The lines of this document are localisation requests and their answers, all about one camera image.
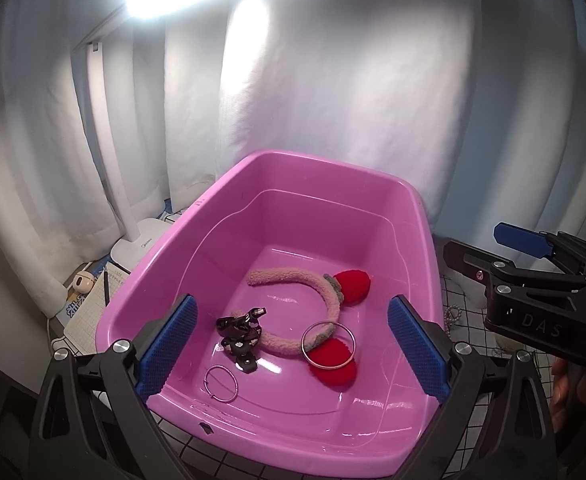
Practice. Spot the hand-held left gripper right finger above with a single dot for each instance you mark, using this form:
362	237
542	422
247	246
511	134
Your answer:
418	352

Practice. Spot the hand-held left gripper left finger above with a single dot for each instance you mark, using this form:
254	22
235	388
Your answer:
168	347

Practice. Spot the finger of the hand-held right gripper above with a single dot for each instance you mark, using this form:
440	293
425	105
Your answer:
520	240
468	257

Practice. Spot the pink fuzzy headband red pompoms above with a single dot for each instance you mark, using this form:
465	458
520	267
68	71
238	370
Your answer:
283	276

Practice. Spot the pink plastic bin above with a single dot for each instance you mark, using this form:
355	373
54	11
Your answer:
323	220

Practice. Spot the person's right hand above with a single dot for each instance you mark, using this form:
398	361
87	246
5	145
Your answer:
565	385

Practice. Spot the white grid notepad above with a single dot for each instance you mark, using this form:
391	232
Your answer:
93	310

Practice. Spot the black pen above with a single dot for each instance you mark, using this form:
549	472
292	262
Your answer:
106	287

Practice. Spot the white black checked tablecloth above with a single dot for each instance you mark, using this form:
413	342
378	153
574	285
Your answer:
198	440

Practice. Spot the white desk lamp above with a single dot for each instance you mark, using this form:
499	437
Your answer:
138	247

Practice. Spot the blue printed booklet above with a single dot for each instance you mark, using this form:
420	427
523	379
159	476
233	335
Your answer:
69	312

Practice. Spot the small cream toy figure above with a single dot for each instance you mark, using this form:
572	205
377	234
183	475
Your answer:
82	282

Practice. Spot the white curtain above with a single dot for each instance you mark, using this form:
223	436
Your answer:
323	85

